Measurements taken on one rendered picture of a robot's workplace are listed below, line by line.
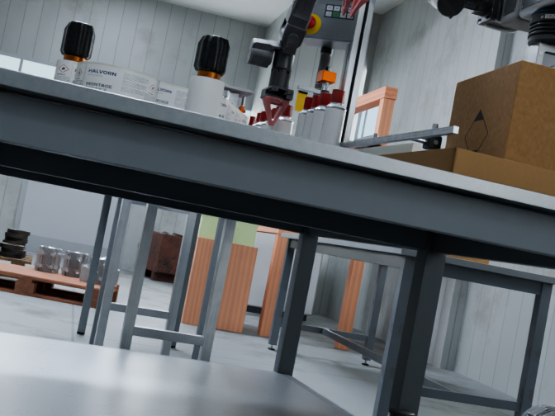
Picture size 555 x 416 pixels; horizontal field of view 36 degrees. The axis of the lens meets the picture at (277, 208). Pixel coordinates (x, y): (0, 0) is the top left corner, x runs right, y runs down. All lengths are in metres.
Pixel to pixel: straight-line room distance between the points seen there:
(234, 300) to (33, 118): 5.40
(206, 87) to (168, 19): 9.59
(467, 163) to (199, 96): 1.06
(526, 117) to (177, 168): 0.81
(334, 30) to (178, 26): 9.31
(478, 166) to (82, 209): 10.26
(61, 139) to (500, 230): 0.63
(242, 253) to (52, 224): 5.30
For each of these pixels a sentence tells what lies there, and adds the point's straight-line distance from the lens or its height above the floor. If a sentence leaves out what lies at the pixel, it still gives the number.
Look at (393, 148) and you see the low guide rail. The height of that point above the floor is 0.91.
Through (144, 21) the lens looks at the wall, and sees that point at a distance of 11.72.
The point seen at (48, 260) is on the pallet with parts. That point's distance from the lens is 6.98.
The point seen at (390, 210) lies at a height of 0.76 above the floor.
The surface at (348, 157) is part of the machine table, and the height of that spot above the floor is 0.82.
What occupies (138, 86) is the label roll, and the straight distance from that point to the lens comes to 2.06.
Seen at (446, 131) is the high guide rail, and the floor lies 0.95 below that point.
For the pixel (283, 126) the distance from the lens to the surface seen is 2.44.
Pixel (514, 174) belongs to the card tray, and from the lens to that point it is 1.29.
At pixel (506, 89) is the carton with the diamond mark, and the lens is 1.74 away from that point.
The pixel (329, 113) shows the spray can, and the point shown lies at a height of 1.02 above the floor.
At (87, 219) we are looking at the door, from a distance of 11.38.
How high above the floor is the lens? 0.69
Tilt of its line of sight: 2 degrees up
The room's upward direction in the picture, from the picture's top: 11 degrees clockwise
